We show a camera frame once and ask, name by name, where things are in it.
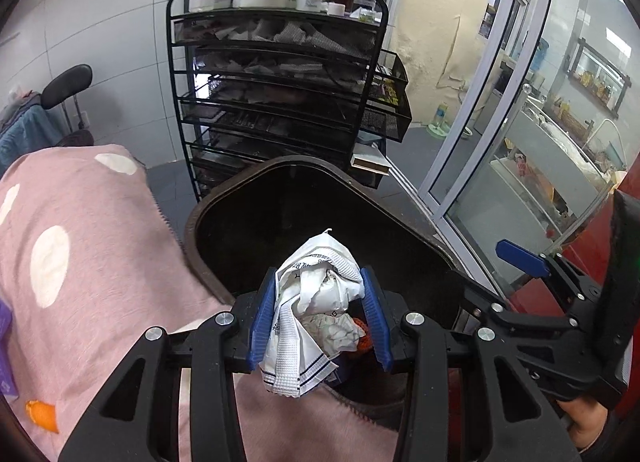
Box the dark brown waste bin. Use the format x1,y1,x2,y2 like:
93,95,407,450
184,156,501,424

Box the grey towel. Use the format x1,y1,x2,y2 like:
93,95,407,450
0,90,42,119

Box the white striped packet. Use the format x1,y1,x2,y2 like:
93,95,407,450
257,228,366,398

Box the purple plastic packet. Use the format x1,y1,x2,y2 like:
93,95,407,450
0,302,21,399

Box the pile of white cloths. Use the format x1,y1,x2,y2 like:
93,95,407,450
185,19,371,50

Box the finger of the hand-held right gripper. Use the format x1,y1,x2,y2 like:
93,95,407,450
496,239,601,301
462,287,581,348

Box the steel kitchen counter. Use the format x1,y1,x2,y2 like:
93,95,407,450
490,92,627,223

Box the green bottle on floor stand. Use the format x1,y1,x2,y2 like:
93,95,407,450
427,102,451,135

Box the blue water jug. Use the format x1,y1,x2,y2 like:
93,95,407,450
530,39,551,73

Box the wall rack with jars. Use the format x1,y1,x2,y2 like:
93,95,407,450
570,39,632,115

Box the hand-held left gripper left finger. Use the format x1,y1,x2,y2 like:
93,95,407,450
59,267,278,462

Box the person's right hand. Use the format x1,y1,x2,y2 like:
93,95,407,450
557,397,609,453

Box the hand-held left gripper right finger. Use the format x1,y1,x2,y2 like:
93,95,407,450
360,266,583,462

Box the orange peel piece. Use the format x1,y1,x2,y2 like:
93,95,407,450
25,399,60,435

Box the orange knitted ball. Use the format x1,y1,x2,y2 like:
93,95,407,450
352,319,374,354

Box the small cardboard box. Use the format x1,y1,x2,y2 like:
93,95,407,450
350,152,390,175

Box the person's right forearm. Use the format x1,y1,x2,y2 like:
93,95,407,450
582,412,626,462

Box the massage bed with blue skirt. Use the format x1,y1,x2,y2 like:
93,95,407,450
0,92,52,177

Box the glass sliding door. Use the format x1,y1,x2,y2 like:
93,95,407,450
417,0,640,293

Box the black wire trolley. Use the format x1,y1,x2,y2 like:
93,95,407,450
166,0,413,203

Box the black round stool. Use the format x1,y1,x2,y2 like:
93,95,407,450
41,64,95,147

